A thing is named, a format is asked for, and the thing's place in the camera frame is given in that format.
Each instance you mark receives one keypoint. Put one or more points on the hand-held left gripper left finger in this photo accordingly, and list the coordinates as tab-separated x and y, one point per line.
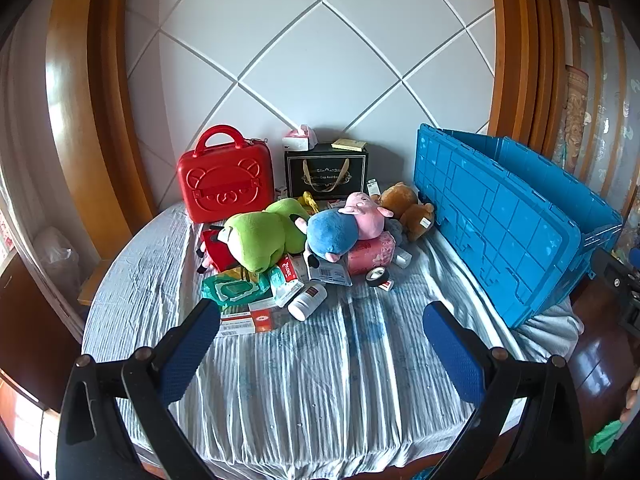
187	355

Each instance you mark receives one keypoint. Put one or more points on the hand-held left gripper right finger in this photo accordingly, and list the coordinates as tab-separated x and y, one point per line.
452	350

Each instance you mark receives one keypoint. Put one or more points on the black tape roll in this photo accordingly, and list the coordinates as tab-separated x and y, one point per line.
380	276

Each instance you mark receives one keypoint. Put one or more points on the green frog plush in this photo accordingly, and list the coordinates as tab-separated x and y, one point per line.
260	240

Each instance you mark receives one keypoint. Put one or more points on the blue plastic crate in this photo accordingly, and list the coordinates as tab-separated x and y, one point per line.
500	220

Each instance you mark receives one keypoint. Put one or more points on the green wet wipes pack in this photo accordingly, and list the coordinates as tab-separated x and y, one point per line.
235	290

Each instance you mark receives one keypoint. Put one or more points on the red white medicine box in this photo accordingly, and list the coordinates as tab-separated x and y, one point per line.
267	317

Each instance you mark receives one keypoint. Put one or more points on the small red white box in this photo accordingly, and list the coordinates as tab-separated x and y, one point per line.
386	286

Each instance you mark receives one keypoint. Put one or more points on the red dress pig plush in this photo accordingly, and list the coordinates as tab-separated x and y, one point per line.
217	255

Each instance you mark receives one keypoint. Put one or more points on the green white blister pack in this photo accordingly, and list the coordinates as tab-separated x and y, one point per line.
285	287

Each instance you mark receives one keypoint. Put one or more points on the grey plush toy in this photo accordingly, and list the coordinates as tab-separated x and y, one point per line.
397	232

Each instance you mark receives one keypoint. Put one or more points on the white dark label bottle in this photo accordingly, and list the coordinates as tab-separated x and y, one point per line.
307	302

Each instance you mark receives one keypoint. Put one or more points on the striped grey bed sheet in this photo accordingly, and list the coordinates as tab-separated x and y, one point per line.
325	385

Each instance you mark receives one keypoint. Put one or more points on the white barcode box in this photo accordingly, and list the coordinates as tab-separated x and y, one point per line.
327	274

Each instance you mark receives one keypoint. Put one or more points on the brown bear plush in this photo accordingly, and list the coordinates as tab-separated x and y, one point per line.
407	207

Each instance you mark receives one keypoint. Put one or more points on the green cloth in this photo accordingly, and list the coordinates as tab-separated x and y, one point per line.
606	437

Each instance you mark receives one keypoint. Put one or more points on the dark wooden cabinet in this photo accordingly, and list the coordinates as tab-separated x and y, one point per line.
35	330

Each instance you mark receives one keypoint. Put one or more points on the clear plastic bag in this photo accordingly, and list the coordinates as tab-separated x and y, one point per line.
57	265

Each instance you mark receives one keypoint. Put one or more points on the blue pig plush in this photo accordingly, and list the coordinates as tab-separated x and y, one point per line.
330	232

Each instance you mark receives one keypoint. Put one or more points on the red bear suitcase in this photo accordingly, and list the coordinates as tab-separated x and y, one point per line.
225	185

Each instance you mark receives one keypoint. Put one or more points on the white green box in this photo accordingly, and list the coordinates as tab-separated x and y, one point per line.
373	186

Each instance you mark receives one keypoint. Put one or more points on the yellow plastic toy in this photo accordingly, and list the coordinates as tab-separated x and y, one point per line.
309	201

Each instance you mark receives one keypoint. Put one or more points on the black gift bag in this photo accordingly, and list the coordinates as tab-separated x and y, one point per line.
325	175

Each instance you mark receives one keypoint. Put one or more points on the yellow sticky note pad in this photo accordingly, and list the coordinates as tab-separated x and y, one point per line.
350	144

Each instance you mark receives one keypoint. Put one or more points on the white pink tissue pack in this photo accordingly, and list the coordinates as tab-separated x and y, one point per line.
300	137

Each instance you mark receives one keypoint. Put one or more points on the patterned wall hanging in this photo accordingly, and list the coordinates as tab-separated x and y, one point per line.
575	115

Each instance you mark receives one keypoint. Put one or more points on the wooden headboard frame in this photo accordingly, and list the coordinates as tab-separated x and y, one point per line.
90	110
525	60

